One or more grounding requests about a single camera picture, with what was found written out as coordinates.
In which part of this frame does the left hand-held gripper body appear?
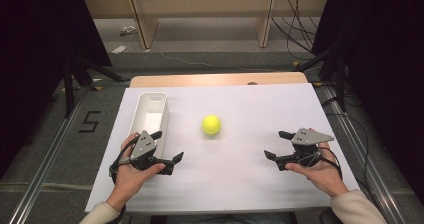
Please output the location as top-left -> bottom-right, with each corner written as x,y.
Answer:
129,129 -> 175,176

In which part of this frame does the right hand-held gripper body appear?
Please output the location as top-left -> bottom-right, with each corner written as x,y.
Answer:
275,127 -> 335,172

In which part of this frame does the white oblong plastic container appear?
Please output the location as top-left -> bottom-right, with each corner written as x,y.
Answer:
128,91 -> 170,160

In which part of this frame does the yellow tennis ball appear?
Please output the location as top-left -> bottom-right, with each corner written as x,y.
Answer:
201,114 -> 222,136

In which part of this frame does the person's left hand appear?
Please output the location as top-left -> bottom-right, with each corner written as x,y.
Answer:
105,132 -> 166,209

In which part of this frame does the person's right hand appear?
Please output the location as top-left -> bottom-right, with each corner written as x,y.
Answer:
284,141 -> 350,198

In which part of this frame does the white foam board sheet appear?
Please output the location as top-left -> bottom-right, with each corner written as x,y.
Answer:
84,83 -> 361,215

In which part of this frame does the black metal stand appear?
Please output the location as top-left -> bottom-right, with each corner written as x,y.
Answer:
294,42 -> 348,113
61,54 -> 132,119

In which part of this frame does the black chair seat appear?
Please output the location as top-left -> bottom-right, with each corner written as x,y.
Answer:
318,206 -> 336,224

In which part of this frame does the small white floor scrap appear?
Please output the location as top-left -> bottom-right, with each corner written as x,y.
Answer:
111,44 -> 129,55

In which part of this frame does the dark curtain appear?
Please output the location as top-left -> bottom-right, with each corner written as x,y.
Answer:
311,0 -> 424,195
0,0 -> 114,180

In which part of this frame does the small grey floor device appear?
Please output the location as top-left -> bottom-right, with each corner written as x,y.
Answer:
119,24 -> 139,37

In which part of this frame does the light wooden bench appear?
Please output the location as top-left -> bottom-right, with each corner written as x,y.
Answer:
81,0 -> 332,50

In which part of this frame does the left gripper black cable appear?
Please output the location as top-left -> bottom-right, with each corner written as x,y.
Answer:
108,136 -> 138,186

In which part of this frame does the aluminium floor rail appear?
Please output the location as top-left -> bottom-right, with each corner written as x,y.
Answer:
319,83 -> 408,224
8,86 -> 89,224

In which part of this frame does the thin white floor cable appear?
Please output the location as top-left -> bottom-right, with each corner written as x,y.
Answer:
159,51 -> 279,74

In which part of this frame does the bundle of black hanging cables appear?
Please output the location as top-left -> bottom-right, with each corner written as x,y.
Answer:
270,0 -> 319,62

